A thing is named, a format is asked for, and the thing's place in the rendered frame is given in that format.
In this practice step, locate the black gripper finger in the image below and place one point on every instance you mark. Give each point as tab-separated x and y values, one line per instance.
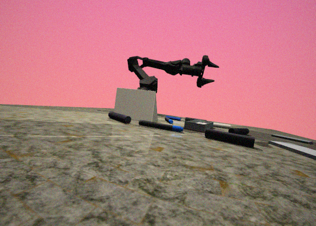
210	64
207	81

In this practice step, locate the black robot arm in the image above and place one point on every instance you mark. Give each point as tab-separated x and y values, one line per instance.
150	82

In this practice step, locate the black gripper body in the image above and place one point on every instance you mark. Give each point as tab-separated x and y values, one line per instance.
198	71

